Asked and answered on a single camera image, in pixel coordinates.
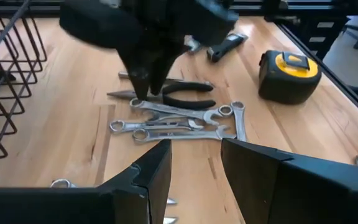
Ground silver combination wrench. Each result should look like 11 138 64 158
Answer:
129 98 222 126
147 105 234 123
230 100 248 142
132 125 237 144
109 119 205 134

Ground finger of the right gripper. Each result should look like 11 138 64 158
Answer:
116 46 155 101
150 43 192 96

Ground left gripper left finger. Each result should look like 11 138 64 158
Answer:
0 139 173 224

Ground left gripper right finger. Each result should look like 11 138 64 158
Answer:
221 138 358 224

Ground black rounded object right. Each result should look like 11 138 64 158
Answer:
258 49 323 106

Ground black wire basket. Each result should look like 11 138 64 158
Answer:
0 0 48 190

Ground black handled pliers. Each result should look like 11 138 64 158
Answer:
106 81 217 111

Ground black utility knife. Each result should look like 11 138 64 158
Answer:
206 32 249 63

